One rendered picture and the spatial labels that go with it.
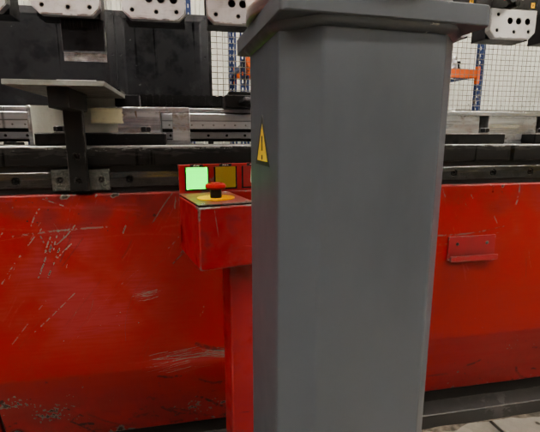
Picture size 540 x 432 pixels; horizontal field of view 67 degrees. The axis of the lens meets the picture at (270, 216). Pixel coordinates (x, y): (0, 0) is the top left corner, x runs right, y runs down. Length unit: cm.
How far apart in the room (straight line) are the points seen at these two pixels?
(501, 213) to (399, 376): 96
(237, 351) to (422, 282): 55
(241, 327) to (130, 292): 33
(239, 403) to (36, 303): 53
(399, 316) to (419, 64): 22
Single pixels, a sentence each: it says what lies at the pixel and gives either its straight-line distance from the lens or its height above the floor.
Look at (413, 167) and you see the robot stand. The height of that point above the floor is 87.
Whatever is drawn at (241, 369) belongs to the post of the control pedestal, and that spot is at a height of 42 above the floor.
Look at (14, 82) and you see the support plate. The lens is 92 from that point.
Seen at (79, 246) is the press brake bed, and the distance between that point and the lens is 106.
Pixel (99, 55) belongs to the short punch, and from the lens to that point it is 118.
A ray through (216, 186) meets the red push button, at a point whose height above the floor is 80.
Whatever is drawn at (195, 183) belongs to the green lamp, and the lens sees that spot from 86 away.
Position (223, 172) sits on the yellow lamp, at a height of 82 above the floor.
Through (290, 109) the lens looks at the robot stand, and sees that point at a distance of 34.
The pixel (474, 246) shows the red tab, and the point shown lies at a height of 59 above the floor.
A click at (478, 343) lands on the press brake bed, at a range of 145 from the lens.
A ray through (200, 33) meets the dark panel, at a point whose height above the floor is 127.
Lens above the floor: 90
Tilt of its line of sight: 11 degrees down
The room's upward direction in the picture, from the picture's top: straight up
